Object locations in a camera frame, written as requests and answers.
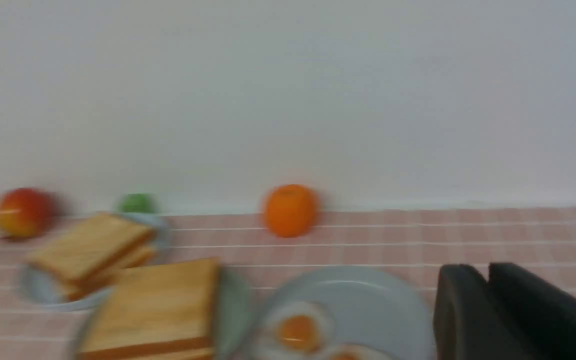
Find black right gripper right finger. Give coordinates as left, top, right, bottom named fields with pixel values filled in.
left=487, top=262, right=576, bottom=360

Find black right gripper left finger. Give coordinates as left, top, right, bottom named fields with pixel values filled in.
left=433, top=264, right=544, bottom=360

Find toast slice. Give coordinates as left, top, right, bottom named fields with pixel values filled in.
left=127, top=347, right=215, bottom=360
left=26, top=212, right=158, bottom=286
left=60, top=245, right=158, bottom=302
left=77, top=257, right=221, bottom=360

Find pink checkered tablecloth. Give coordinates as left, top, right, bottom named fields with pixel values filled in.
left=0, top=207, right=576, bottom=360

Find grey egg plate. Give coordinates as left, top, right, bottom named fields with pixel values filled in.
left=252, top=265, right=436, bottom=360

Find left fried egg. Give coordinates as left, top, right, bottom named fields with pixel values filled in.
left=253, top=301, right=335, bottom=360

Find orange fruit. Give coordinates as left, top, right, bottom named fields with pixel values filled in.
left=262, top=184, right=320, bottom=239

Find teal centre plate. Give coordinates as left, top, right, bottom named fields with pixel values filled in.
left=70, top=264, right=253, bottom=360

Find green cube block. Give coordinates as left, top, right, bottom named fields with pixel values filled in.
left=114, top=193, right=158, bottom=214

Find blue-grey bread plate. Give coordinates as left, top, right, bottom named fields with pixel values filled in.
left=19, top=212, right=172, bottom=312

